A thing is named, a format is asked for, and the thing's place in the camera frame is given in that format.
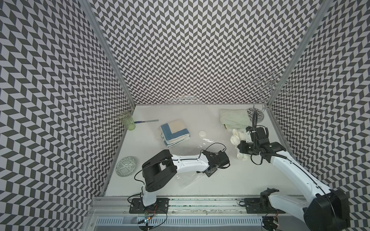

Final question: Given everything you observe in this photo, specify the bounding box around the white towel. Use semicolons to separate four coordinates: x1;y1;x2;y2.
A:
230;129;252;161

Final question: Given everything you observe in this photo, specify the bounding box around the pale green towel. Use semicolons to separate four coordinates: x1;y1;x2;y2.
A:
220;109;252;129

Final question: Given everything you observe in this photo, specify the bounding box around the clear plastic vacuum bag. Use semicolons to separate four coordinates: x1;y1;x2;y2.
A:
156;95;232;188

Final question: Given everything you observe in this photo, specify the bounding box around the blue and beige towel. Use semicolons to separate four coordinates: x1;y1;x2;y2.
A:
160;119;190;147

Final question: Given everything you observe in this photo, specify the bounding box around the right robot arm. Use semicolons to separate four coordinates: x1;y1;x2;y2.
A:
230;126;350;231

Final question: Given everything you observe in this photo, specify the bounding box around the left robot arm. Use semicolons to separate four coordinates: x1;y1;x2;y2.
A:
141;149;230;207

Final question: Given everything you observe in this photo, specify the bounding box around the patterned plate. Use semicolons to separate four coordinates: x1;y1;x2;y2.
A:
115;157;137;177

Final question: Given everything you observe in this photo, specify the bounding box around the green glass cup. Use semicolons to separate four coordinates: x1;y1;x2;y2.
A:
118;111;135;131

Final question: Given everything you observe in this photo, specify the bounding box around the aluminium front rail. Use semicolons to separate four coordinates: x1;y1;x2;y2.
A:
86;196;330;217

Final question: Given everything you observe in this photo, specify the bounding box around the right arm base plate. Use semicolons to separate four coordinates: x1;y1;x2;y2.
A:
239;197;286;214

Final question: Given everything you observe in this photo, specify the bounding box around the chrome wire mug stand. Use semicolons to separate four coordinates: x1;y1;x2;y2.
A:
247;72;293;123

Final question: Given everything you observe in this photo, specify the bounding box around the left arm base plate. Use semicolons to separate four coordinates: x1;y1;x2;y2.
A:
129;198;170;214

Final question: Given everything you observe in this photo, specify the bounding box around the purple handled utensil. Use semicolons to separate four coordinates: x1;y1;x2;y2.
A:
134;119;159;124

